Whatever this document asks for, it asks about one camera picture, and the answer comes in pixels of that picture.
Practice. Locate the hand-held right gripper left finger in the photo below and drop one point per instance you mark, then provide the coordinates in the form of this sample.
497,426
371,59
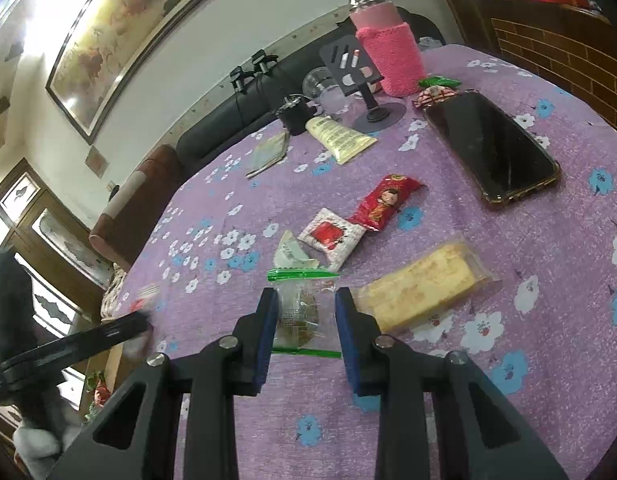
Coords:
268,330

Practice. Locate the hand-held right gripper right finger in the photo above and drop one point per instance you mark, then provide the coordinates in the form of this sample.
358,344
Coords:
348,340

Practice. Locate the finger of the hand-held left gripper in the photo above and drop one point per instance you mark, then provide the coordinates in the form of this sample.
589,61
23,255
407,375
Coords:
103,335

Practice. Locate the cardboard box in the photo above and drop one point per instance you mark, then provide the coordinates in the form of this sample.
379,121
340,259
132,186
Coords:
121,367

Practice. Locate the clear packet with green edges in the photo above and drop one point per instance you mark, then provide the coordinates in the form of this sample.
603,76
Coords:
301,310

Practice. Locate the small green snack packet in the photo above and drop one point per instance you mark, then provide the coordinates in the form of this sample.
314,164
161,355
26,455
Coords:
94,376

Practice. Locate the dark red snack packet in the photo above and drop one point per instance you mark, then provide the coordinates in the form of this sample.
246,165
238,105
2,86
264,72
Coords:
99,392

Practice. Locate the grey white cloth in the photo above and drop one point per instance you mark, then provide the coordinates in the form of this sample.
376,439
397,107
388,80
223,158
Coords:
38,445

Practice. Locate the dark fuzzy cloth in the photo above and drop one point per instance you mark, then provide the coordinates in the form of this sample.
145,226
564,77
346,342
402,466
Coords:
8,300

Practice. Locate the yellow cake in clear packet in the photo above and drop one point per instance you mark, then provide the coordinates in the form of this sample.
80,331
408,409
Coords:
418,285

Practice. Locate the white snack packet red print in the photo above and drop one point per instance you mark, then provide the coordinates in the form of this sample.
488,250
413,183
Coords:
328,235

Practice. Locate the wooden cabinet with glass doors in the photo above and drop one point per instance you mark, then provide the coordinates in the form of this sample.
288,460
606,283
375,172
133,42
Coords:
38,210

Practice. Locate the red snack packet with figure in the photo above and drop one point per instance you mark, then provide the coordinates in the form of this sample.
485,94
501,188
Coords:
383,200

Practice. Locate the brown chair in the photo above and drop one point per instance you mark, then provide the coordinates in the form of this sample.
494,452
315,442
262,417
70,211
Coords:
138,195

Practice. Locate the flat olive sachet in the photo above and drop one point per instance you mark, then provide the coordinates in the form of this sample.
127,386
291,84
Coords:
268,152

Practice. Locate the cream-coloured tube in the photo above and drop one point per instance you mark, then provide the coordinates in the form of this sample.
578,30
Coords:
338,135

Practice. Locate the black leather sofa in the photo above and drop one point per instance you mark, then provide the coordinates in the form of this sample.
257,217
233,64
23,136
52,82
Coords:
213,130

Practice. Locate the small black box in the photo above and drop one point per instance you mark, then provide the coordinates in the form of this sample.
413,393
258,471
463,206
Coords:
293,120

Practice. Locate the black smartphone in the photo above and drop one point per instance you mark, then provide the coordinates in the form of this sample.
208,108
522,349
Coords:
488,145

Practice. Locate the clear plastic cup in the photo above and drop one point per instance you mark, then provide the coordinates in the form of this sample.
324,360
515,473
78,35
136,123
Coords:
318,85

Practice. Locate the black clamp device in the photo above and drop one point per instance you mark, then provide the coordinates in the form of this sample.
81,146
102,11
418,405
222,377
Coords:
263,61
241,77

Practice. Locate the red white wrapped candy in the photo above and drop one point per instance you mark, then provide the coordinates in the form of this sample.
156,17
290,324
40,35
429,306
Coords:
433,96

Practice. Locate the green wrapped candy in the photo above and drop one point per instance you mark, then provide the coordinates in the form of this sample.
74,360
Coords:
438,81

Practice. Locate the black phone stand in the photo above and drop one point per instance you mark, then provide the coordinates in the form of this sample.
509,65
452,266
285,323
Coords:
348,60

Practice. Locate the pink bottle with knitted sleeve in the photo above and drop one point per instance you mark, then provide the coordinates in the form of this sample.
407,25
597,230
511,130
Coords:
388,55

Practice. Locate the wooden brick-pattern cabinet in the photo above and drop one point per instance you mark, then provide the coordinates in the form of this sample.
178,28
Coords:
548,55

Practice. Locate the wall socket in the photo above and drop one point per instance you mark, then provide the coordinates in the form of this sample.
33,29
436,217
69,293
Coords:
112,191

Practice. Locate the small wall plaque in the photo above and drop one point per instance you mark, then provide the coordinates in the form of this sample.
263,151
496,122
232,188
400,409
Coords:
97,161

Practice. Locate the framed wall painting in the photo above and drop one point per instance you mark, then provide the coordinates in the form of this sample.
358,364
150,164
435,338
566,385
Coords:
123,25

